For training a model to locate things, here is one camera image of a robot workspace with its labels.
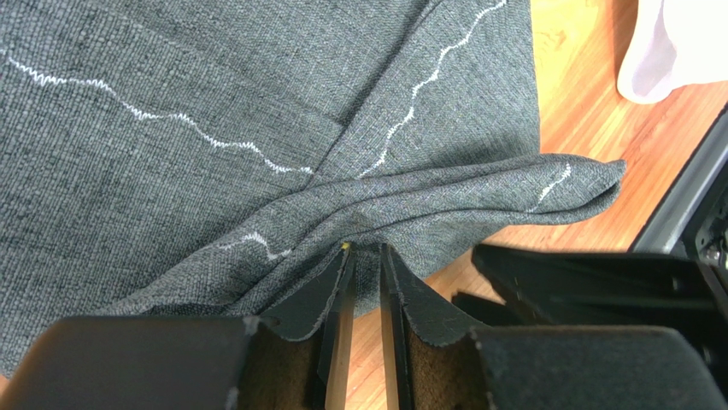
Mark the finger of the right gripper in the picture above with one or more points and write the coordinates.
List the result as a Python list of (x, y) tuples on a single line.
[(485, 311), (548, 285)]

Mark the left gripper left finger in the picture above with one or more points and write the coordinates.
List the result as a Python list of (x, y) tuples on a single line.
[(295, 355)]

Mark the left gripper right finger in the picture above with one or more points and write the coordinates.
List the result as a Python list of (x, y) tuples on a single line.
[(439, 357)]

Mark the grey felt napkin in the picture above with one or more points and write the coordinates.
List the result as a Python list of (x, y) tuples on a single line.
[(207, 157)]

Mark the white garment with green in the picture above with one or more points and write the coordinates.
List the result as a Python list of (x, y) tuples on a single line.
[(674, 44)]

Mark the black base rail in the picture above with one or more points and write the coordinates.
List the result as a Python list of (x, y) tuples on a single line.
[(667, 229)]

